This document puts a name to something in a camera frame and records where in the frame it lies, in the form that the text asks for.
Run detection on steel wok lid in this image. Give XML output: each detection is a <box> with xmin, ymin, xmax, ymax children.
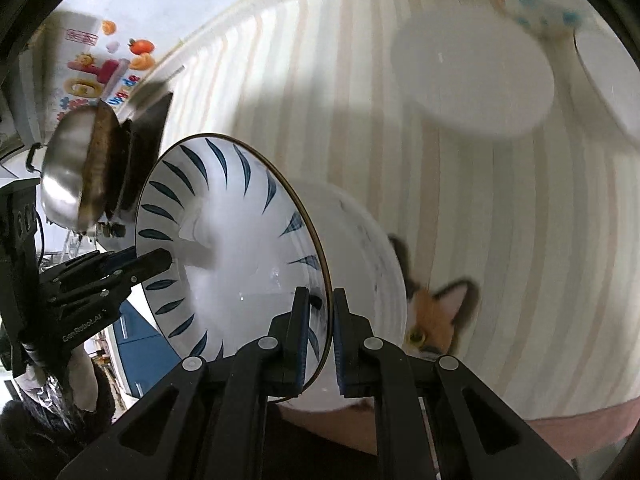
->
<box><xmin>40</xmin><ymin>105</ymin><xmax>108</xmax><ymax>226</ymax></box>

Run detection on colourful wall sticker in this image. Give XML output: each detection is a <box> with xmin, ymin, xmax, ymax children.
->
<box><xmin>50</xmin><ymin>12</ymin><xmax>156</xmax><ymax>121</ymax></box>

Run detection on white plate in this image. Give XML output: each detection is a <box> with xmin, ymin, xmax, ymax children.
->
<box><xmin>390</xmin><ymin>10</ymin><xmax>557</xmax><ymax>141</ymax></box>
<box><xmin>574</xmin><ymin>25</ymin><xmax>640</xmax><ymax>136</ymax></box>

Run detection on black glass gas stove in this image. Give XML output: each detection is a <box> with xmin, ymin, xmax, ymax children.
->
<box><xmin>97</xmin><ymin>91</ymin><xmax>174</xmax><ymax>241</ymax></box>

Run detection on white bowl blue print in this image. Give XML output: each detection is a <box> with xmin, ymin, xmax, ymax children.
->
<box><xmin>480</xmin><ymin>0</ymin><xmax>587</xmax><ymax>41</ymax></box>

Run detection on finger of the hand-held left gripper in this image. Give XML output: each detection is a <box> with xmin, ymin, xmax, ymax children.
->
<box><xmin>49</xmin><ymin>250</ymin><xmax>174</xmax><ymax>312</ymax></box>
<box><xmin>40</xmin><ymin>249</ymin><xmax>139</xmax><ymax>287</ymax></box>

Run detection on person's left hand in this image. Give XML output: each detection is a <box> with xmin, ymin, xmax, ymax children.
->
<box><xmin>15</xmin><ymin>347</ymin><xmax>98</xmax><ymax>411</ymax></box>

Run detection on steel wok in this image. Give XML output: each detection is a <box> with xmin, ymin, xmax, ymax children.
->
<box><xmin>80</xmin><ymin>100</ymin><xmax>132</xmax><ymax>226</ymax></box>

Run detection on blue kitchen cabinet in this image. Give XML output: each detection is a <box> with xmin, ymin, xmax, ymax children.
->
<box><xmin>112</xmin><ymin>300</ymin><xmax>181</xmax><ymax>396</ymax></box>

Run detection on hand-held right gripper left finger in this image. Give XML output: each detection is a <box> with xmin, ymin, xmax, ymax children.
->
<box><xmin>56</xmin><ymin>286</ymin><xmax>313</xmax><ymax>480</ymax></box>

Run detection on striped mat with cat print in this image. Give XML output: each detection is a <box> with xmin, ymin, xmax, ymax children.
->
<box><xmin>135</xmin><ymin>0</ymin><xmax>640</xmax><ymax>441</ymax></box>

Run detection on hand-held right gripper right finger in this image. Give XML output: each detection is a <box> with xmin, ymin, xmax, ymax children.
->
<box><xmin>332</xmin><ymin>287</ymin><xmax>581</xmax><ymax>480</ymax></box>

